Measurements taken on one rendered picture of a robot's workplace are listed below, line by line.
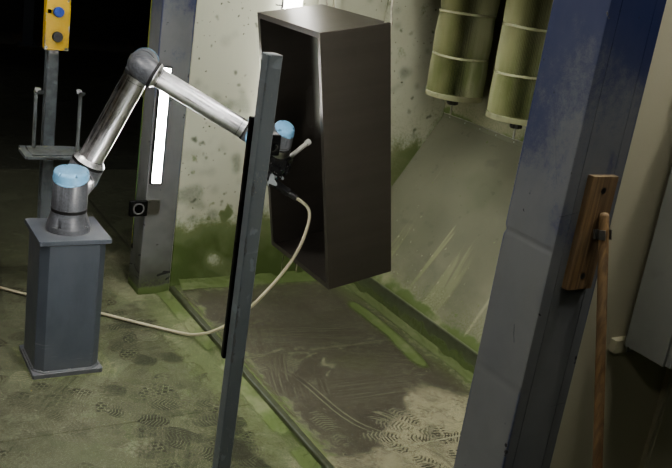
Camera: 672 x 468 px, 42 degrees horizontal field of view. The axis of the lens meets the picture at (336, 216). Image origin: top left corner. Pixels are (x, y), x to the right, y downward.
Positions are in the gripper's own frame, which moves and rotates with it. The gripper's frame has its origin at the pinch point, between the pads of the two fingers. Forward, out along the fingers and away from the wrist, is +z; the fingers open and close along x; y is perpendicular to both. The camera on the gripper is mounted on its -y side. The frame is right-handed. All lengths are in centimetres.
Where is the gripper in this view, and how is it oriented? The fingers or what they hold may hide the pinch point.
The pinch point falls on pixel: (270, 181)
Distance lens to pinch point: 414.8
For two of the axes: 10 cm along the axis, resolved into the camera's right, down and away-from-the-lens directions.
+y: 8.1, 5.2, -2.6
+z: -1.9, 6.7, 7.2
